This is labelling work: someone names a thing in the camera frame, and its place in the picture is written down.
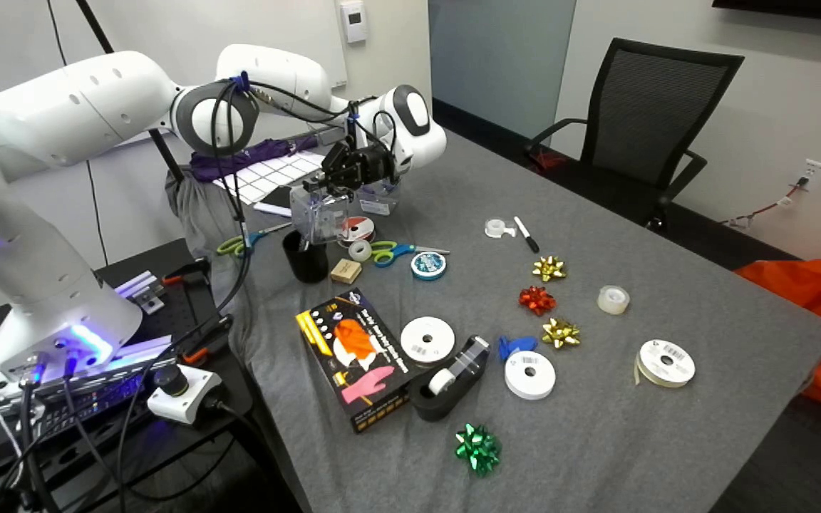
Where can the gold gift bow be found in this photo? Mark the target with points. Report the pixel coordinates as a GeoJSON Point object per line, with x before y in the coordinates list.
{"type": "Point", "coordinates": [548, 268]}
{"type": "Point", "coordinates": [558, 335]}

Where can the black tripod pole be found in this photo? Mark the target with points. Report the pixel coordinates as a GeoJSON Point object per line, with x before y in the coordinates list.
{"type": "Point", "coordinates": [96, 24]}

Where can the black office chair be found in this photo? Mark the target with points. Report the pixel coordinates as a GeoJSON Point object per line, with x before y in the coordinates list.
{"type": "Point", "coordinates": [654, 115]}

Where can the black wall screen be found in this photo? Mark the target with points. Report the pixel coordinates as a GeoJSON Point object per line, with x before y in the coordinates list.
{"type": "Point", "coordinates": [789, 6]}

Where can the green gift bow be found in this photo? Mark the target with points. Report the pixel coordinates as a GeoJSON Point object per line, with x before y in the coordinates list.
{"type": "Point", "coordinates": [476, 447]}

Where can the silver metal bracket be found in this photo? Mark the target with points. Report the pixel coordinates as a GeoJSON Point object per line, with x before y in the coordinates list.
{"type": "Point", "coordinates": [139, 288]}

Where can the whiteboard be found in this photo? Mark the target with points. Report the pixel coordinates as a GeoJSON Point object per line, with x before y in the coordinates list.
{"type": "Point", "coordinates": [162, 24]}

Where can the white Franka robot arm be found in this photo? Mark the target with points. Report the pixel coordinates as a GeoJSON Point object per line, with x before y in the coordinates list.
{"type": "Point", "coordinates": [58, 110]}

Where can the teal ribbon spool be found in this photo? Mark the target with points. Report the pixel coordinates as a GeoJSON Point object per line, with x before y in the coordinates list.
{"type": "Point", "coordinates": [427, 264]}

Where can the small white ribbon roll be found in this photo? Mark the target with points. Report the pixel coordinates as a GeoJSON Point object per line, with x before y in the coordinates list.
{"type": "Point", "coordinates": [360, 248]}

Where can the black cup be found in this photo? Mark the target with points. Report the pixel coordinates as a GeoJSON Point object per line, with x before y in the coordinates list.
{"type": "Point", "coordinates": [306, 264]}

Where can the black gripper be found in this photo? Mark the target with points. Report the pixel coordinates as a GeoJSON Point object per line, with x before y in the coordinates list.
{"type": "Point", "coordinates": [363, 167]}

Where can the black notebook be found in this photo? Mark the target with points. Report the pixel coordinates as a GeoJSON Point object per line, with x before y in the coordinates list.
{"type": "Point", "coordinates": [270, 199]}

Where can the red and white ribbon spool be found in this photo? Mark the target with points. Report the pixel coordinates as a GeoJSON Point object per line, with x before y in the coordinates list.
{"type": "Point", "coordinates": [357, 229]}

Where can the blue and green scissors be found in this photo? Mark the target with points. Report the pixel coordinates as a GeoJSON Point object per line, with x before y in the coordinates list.
{"type": "Point", "coordinates": [387, 254]}

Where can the small white tape roll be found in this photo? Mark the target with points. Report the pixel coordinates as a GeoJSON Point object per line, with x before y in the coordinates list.
{"type": "Point", "coordinates": [497, 229]}

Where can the black tape dispenser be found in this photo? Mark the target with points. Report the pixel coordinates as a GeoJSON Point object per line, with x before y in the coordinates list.
{"type": "Point", "coordinates": [447, 380]}

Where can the purple cloth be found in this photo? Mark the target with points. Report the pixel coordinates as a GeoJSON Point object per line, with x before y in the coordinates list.
{"type": "Point", "coordinates": [270, 152]}

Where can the tan twine spool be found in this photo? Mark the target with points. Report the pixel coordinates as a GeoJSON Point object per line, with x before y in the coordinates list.
{"type": "Point", "coordinates": [346, 272]}

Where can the silver robot base rail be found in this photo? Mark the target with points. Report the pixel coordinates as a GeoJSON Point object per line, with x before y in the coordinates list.
{"type": "Point", "coordinates": [78, 375]}

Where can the black marker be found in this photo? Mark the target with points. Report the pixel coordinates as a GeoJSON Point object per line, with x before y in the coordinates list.
{"type": "Point", "coordinates": [525, 234]}

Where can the black box with orange print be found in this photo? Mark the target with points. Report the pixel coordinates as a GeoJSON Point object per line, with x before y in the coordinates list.
{"type": "Point", "coordinates": [357, 360]}

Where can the blue gift bow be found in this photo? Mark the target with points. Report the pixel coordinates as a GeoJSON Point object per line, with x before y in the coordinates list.
{"type": "Point", "coordinates": [510, 345]}

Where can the grey tablecloth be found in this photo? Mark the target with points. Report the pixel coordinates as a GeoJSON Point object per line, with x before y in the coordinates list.
{"type": "Point", "coordinates": [618, 427]}

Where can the red gift bow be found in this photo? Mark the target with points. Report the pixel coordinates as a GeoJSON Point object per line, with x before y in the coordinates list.
{"type": "Point", "coordinates": [537, 299]}

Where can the clear container with blue items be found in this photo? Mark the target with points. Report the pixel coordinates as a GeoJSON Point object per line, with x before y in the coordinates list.
{"type": "Point", "coordinates": [379, 199]}

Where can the white wall thermostat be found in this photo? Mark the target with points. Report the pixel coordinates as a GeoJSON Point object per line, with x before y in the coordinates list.
{"type": "Point", "coordinates": [354, 17]}

